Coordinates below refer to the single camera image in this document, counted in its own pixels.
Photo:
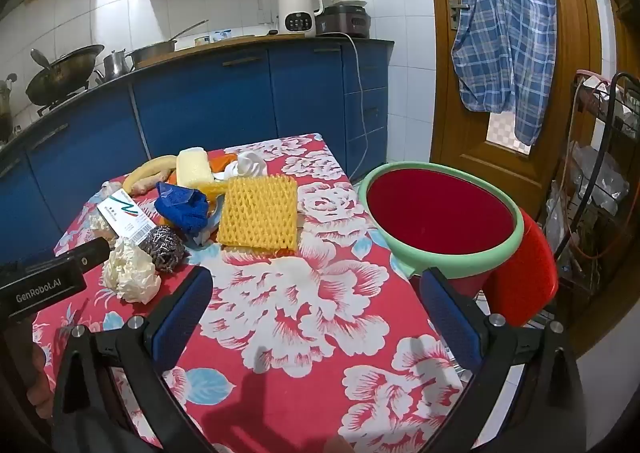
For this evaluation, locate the clear plastic bags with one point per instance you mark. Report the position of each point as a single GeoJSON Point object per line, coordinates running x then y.
{"type": "Point", "coordinates": [595, 178]}

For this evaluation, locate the white electric kettle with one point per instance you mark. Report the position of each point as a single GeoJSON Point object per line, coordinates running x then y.
{"type": "Point", "coordinates": [295, 8]}

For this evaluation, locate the large white tissue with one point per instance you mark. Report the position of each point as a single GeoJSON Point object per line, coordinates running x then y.
{"type": "Point", "coordinates": [130, 273]}

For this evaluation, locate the small tin can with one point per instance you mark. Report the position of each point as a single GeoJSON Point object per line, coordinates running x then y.
{"type": "Point", "coordinates": [202, 40]}

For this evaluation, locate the gas stove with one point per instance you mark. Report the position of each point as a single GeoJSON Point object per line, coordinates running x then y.
{"type": "Point", "coordinates": [55, 105]}

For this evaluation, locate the metal spatula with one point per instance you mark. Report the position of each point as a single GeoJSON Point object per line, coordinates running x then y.
{"type": "Point", "coordinates": [40, 58]}

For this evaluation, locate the white card with barcode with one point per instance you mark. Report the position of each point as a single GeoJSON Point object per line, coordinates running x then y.
{"type": "Point", "coordinates": [122, 213]}

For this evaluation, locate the pale yellow sponge block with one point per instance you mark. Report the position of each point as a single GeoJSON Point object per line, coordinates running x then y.
{"type": "Point", "coordinates": [192, 168]}

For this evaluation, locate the blue plaid shirt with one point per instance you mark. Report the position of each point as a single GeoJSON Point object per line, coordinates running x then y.
{"type": "Point", "coordinates": [505, 33]}

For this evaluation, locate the small steel kettle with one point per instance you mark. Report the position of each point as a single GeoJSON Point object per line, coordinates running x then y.
{"type": "Point", "coordinates": [116, 65]}

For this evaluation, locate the small white tissue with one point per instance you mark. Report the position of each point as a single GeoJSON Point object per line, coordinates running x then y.
{"type": "Point", "coordinates": [100, 224]}

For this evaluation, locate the ginger root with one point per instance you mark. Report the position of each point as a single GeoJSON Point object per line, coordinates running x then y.
{"type": "Point", "coordinates": [145, 184]}

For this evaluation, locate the wooden door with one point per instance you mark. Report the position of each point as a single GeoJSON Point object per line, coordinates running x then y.
{"type": "Point", "coordinates": [570, 83]}

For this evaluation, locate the dark rice cooker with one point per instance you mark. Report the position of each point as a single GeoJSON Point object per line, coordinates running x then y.
{"type": "Point", "coordinates": [345, 23]}

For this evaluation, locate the red bucket with green rim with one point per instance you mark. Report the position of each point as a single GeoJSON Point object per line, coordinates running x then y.
{"type": "Point", "coordinates": [435, 208]}

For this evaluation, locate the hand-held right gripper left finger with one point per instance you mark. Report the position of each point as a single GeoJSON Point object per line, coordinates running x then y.
{"type": "Point", "coordinates": [182, 318]}

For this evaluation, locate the yellow banana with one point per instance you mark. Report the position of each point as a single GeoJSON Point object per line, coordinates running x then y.
{"type": "Point", "coordinates": [150, 167]}

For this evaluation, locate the black wok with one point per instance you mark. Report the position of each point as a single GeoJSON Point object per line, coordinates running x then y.
{"type": "Point", "coordinates": [62, 75]}

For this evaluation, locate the small yellow foam net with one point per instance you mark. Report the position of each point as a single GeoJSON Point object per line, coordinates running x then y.
{"type": "Point", "coordinates": [217, 189]}

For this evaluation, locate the yellow foam net sheet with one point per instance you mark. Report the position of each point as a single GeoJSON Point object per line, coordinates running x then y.
{"type": "Point", "coordinates": [257, 215]}

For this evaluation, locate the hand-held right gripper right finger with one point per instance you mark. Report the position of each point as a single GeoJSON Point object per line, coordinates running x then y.
{"type": "Point", "coordinates": [450, 323]}

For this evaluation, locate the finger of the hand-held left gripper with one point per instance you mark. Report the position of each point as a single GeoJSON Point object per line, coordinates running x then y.
{"type": "Point", "coordinates": [92, 255]}

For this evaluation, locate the white and blue package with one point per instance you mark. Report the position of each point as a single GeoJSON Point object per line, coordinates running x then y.
{"type": "Point", "coordinates": [222, 35]}

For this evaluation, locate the red plastic tub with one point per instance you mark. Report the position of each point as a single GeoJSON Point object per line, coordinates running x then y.
{"type": "Point", "coordinates": [525, 268]}

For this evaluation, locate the garlic bulb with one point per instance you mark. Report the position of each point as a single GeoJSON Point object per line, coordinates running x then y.
{"type": "Point", "coordinates": [106, 189]}

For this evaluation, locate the blue kitchen base cabinet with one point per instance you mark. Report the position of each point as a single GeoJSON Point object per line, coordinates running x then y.
{"type": "Point", "coordinates": [200, 98]}

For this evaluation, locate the red floral tablecloth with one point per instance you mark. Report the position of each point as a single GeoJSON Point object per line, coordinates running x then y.
{"type": "Point", "coordinates": [300, 293]}

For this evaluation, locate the blue mesh bag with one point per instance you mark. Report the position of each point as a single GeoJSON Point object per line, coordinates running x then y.
{"type": "Point", "coordinates": [177, 205]}

